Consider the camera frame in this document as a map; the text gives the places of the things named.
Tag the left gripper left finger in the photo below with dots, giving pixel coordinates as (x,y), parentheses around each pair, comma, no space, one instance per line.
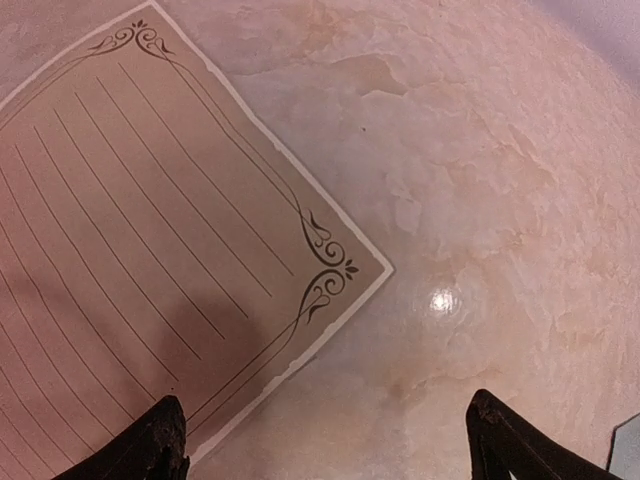
(152,447)

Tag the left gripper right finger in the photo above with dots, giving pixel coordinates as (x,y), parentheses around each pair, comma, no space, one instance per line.
(503,445)

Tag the blue envelope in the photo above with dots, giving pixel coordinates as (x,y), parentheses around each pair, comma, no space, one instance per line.
(624,461)

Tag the lined letter paper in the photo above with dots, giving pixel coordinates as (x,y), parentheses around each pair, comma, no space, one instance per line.
(156,239)

